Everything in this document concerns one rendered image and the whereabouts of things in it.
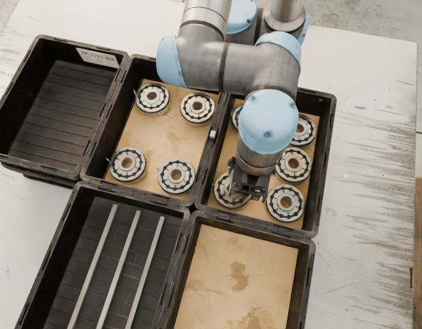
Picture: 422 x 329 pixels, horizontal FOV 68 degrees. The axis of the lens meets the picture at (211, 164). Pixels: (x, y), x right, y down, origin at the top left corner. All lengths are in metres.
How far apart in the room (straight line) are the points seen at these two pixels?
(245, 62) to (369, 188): 0.74
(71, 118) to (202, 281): 0.62
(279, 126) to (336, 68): 0.91
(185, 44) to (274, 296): 0.62
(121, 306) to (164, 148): 0.43
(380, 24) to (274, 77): 2.13
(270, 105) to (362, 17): 2.17
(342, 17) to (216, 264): 2.02
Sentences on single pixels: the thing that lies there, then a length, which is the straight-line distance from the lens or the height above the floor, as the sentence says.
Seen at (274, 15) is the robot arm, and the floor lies 1.00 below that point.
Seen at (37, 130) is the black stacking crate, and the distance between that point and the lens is 1.08.
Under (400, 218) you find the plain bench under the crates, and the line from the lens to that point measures 1.13.
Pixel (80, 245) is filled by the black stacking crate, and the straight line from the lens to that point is 0.92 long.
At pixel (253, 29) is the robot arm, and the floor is 0.93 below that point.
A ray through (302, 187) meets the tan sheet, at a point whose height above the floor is 0.83.
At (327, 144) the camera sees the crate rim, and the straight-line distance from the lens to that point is 0.85.
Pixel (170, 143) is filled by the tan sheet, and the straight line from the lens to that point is 0.92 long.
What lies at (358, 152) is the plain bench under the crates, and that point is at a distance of 1.15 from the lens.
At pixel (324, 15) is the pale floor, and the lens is 2.49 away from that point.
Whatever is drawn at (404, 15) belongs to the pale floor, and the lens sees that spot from 2.69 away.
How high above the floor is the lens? 1.67
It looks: 70 degrees down
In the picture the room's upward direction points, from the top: 3 degrees counter-clockwise
